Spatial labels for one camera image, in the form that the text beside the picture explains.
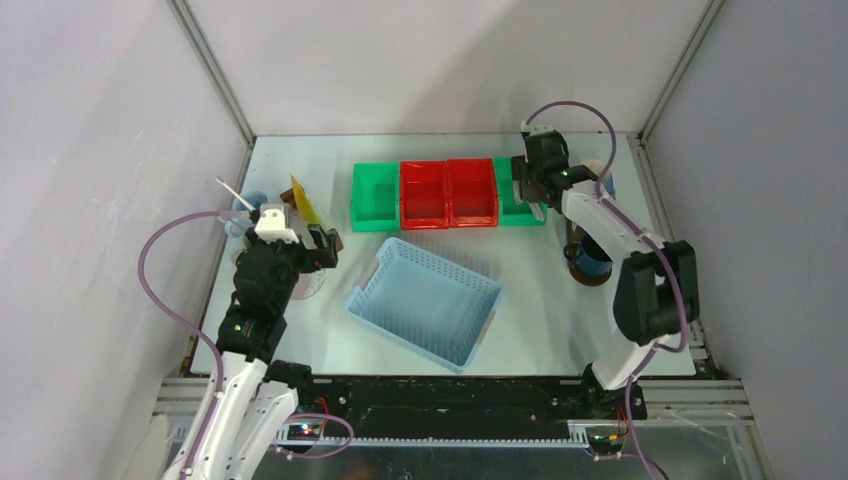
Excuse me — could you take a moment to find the brown oval wooden tray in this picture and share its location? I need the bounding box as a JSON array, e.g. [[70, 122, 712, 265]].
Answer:
[[563, 219, 613, 287]]

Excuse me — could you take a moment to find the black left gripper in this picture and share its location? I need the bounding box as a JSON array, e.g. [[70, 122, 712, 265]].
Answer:
[[247, 223, 337, 311]]

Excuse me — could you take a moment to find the green bin with toothbrushes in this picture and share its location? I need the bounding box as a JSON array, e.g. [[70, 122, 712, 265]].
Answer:
[[492, 157, 547, 227]]

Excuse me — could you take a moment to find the yellow toothpaste tube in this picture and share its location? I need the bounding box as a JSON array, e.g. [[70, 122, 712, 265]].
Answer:
[[290, 175, 322, 225]]

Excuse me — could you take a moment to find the red plastic bin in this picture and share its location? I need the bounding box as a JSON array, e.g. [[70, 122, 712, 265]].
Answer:
[[399, 158, 499, 231]]

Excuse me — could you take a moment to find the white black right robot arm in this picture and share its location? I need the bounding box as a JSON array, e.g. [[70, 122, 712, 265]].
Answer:
[[511, 124, 699, 418]]

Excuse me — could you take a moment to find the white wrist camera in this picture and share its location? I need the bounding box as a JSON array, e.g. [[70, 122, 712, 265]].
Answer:
[[253, 203, 300, 244], [520, 120, 556, 138]]

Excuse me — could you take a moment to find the clear textured glass tray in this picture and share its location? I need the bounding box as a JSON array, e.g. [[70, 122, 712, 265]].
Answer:
[[291, 269, 326, 301]]

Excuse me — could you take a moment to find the green bin with toothpaste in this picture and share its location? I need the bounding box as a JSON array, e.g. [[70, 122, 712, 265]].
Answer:
[[350, 162, 401, 233]]

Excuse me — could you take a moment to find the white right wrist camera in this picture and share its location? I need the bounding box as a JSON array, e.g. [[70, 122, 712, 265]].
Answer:
[[520, 120, 556, 138]]

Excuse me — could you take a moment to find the yellow ceramic mug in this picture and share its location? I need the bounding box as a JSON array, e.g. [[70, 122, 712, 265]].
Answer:
[[581, 159, 612, 182]]

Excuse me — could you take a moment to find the light blue ceramic mug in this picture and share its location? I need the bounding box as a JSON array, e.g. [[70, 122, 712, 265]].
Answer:
[[224, 190, 268, 239]]

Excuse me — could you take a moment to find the dark blue ceramic mug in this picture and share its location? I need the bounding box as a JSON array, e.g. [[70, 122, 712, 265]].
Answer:
[[563, 235, 613, 283]]

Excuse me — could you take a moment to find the glass jar with brown lid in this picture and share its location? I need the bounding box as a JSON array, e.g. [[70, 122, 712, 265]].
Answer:
[[326, 228, 344, 252]]

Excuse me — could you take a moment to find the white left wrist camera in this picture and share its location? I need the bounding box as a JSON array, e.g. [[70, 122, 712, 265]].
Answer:
[[253, 203, 300, 244]]

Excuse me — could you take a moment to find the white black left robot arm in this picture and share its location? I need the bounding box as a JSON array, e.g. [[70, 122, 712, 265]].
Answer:
[[163, 224, 339, 479]]

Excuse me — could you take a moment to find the light blue plastic basket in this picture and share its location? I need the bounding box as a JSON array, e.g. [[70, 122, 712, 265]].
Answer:
[[345, 237, 504, 374]]

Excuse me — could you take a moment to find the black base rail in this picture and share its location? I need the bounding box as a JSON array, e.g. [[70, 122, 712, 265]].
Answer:
[[300, 376, 624, 441]]

